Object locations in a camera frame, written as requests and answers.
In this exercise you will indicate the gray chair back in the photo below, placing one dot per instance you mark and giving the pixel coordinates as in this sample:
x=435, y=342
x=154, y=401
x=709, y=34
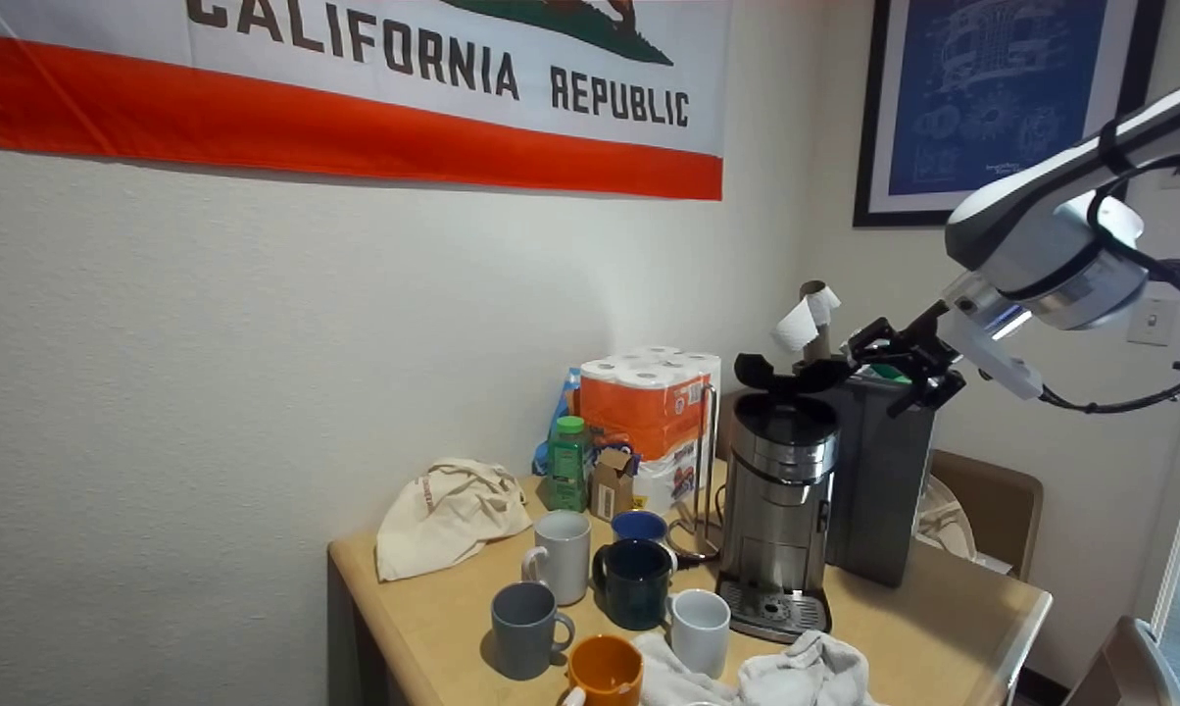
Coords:
x=1122, y=669

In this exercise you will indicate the white crumpled cloth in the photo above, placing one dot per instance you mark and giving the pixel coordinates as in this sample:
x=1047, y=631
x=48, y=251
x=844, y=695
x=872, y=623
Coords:
x=771, y=676

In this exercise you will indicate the dark green mug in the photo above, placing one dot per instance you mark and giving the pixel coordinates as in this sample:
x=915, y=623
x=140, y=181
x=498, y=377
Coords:
x=631, y=591

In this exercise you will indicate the white mug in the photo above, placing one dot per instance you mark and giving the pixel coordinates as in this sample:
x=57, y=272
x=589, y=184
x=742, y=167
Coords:
x=703, y=631

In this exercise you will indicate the light gray mug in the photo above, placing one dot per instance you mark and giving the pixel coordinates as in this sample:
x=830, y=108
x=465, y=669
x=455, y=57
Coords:
x=564, y=557

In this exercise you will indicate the green item in bin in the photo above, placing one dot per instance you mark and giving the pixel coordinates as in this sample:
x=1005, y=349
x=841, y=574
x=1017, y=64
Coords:
x=883, y=374

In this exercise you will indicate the silver coffeemaker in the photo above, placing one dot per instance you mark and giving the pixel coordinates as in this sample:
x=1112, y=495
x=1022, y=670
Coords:
x=775, y=512

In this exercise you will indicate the blue mug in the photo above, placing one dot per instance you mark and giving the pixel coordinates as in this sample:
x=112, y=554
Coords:
x=635, y=528

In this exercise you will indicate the nearly empty paper towel roll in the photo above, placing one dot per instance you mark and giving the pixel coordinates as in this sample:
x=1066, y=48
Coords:
x=810, y=319

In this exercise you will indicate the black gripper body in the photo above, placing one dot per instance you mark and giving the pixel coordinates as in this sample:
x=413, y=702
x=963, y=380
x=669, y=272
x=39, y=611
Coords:
x=912, y=357

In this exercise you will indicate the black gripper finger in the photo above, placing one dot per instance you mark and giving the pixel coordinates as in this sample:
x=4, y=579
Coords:
x=875, y=340
x=798, y=368

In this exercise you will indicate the blue plastic bag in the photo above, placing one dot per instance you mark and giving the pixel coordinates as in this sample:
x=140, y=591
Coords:
x=554, y=397

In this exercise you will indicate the orange mug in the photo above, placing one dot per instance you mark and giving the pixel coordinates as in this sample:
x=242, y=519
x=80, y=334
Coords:
x=604, y=669

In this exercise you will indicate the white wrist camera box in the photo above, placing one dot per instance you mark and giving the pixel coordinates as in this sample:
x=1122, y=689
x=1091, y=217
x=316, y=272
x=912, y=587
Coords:
x=994, y=342

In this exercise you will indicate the cream canvas tote bag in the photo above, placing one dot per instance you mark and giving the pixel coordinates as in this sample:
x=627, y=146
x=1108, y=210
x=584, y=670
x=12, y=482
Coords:
x=446, y=523

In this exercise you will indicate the blue framed poster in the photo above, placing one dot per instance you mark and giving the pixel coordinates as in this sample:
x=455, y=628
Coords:
x=994, y=90

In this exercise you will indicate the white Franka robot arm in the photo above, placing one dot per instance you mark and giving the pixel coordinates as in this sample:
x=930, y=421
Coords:
x=1071, y=221

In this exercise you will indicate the California Republic flag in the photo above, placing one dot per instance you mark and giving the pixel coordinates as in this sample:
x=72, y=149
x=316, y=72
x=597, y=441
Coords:
x=354, y=120

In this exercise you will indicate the green plastic bottle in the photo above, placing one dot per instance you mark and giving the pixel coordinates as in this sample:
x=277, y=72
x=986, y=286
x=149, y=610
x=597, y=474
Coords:
x=564, y=469

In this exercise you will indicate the paper towel multipack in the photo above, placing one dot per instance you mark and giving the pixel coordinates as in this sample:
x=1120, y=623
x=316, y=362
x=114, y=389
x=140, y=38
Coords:
x=649, y=417

